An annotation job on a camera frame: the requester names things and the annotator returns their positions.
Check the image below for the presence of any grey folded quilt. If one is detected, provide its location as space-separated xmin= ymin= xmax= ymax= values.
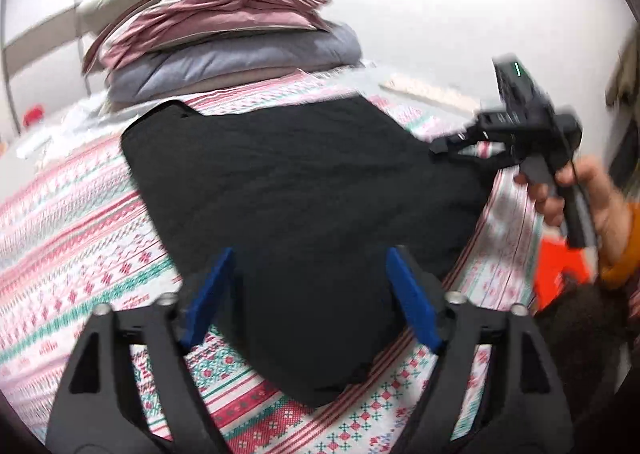
xmin=105 ymin=22 xmax=363 ymax=104

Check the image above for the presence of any clear plastic bag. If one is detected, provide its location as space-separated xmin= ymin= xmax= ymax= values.
xmin=17 ymin=94 xmax=108 ymax=159

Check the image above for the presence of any pink folded quilt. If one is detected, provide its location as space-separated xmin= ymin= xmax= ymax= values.
xmin=82 ymin=0 xmax=333 ymax=74

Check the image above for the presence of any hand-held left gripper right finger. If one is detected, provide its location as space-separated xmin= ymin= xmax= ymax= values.
xmin=386 ymin=245 xmax=576 ymax=454

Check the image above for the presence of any person's right forearm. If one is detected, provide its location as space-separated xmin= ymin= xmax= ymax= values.
xmin=597 ymin=199 xmax=640 ymax=292

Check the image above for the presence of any light wooden board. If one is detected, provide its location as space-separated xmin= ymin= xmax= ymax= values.
xmin=380 ymin=74 xmax=483 ymax=112

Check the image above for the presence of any patterned red green bed sheet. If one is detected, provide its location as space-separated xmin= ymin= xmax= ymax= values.
xmin=0 ymin=68 xmax=546 ymax=454

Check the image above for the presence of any dark brown fleece clothing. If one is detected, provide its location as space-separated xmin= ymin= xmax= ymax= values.
xmin=537 ymin=279 xmax=636 ymax=435

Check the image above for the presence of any white wardrobe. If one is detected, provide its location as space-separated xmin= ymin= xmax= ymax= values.
xmin=0 ymin=0 xmax=181 ymax=145

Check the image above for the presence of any person's right hand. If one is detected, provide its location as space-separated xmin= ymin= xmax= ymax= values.
xmin=515 ymin=156 xmax=629 ymax=259

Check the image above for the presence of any beige hanging cloth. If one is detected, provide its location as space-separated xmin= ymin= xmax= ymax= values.
xmin=606 ymin=46 xmax=640 ymax=107

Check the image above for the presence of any orange object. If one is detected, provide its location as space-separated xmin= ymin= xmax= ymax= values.
xmin=532 ymin=229 xmax=601 ymax=312

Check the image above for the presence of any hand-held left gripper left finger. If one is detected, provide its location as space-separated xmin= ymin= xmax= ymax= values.
xmin=45 ymin=247 xmax=236 ymax=454

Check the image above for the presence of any dark hanging cloth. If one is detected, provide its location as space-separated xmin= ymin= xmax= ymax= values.
xmin=614 ymin=124 xmax=640 ymax=182

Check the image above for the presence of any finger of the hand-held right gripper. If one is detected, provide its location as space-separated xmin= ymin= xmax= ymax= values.
xmin=445 ymin=150 xmax=511 ymax=171
xmin=430 ymin=126 xmax=483 ymax=153

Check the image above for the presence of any black garment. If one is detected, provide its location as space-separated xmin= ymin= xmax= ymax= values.
xmin=120 ymin=96 xmax=496 ymax=410

